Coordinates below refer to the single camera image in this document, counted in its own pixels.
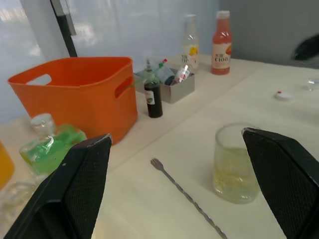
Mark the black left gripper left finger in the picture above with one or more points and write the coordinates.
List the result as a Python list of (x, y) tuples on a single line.
[(74, 184)]

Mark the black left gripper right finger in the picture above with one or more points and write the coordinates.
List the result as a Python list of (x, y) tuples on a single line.
[(281, 179)]

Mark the square bottle with green liquid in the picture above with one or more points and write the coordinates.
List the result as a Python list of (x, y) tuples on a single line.
[(47, 149)]

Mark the clear drinking glass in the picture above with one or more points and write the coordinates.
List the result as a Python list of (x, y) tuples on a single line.
[(233, 171)]

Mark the clear textured glass bottle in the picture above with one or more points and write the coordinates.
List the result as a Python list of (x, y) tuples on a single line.
[(15, 199)]

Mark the orange juice bottle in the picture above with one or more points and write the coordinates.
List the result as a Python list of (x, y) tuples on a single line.
[(4, 164)]

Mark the white bottle cap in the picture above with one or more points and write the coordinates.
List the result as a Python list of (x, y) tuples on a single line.
[(283, 95)]

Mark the long twisted metal bar spoon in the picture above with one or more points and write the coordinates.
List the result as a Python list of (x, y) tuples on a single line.
[(187, 196)]

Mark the small dark sauce bottle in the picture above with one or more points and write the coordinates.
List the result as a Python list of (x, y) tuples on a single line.
[(152, 97)]

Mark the pink juice bottle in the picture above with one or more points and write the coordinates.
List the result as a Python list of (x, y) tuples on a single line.
[(221, 47)]

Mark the small red-capped bottle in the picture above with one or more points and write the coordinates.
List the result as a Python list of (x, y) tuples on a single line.
[(162, 68)]

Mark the small pink labelled bottle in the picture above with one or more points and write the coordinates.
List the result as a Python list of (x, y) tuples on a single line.
[(181, 74)]

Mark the pale yellow juice bottle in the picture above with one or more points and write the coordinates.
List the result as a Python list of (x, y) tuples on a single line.
[(191, 44)]

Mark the orange plastic basket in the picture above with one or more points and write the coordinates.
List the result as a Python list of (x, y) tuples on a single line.
[(82, 97)]

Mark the small clear glass object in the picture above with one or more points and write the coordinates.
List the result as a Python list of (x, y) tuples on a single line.
[(314, 84)]

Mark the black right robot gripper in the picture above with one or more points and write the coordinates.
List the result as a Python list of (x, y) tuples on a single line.
[(307, 48)]

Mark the silver metal box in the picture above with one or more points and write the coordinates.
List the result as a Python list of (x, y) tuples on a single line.
[(178, 88)]

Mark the black vertical post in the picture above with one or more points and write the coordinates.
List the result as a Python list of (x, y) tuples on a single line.
[(65, 27)]

